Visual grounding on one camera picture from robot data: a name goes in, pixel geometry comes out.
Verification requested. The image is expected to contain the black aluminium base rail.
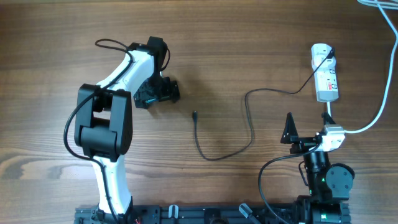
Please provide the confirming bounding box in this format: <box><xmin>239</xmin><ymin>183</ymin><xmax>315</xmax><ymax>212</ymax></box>
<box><xmin>73</xmin><ymin>203</ymin><xmax>352</xmax><ymax>224</ymax></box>

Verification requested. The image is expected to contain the white power strip cord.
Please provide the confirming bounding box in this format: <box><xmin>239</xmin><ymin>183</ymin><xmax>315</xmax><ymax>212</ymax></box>
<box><xmin>326</xmin><ymin>0</ymin><xmax>398</xmax><ymax>135</ymax></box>

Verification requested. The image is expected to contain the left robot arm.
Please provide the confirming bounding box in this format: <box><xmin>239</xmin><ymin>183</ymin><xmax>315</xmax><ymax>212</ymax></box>
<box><xmin>69</xmin><ymin>36</ymin><xmax>180</xmax><ymax>223</ymax></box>

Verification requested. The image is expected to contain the white power strip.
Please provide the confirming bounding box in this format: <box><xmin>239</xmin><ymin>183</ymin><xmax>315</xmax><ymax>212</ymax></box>
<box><xmin>311</xmin><ymin>43</ymin><xmax>339</xmax><ymax>103</ymax></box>

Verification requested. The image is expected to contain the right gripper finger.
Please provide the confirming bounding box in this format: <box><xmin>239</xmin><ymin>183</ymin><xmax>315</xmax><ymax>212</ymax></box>
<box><xmin>280</xmin><ymin>112</ymin><xmax>299</xmax><ymax>144</ymax></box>
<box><xmin>322</xmin><ymin>112</ymin><xmax>336</xmax><ymax>125</ymax></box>

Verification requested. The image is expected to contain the black USB charging cable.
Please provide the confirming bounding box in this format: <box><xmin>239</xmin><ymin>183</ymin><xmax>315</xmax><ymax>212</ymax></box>
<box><xmin>192</xmin><ymin>47</ymin><xmax>336</xmax><ymax>162</ymax></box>

